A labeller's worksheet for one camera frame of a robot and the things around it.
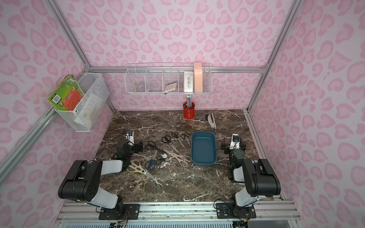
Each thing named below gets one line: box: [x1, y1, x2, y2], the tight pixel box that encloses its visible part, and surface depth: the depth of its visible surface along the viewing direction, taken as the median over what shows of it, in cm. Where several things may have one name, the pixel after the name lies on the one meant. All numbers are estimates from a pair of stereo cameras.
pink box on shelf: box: [193, 61, 203, 93], surface depth 84 cm
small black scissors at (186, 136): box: [181, 132, 191, 147], surface depth 106 cm
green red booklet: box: [47, 74, 86, 111], surface depth 73 cm
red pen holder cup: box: [182, 101, 196, 120], surface depth 112 cm
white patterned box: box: [183, 71, 194, 93], surface depth 95 cm
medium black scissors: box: [161, 134, 182, 156], surface depth 103 cm
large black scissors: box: [144, 140, 167, 154], surface depth 100 cm
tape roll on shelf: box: [134, 85, 146, 93], surface depth 97 cm
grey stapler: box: [207, 112, 217, 130], surface depth 112 cm
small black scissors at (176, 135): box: [171, 131, 185, 149], surface depth 106 cm
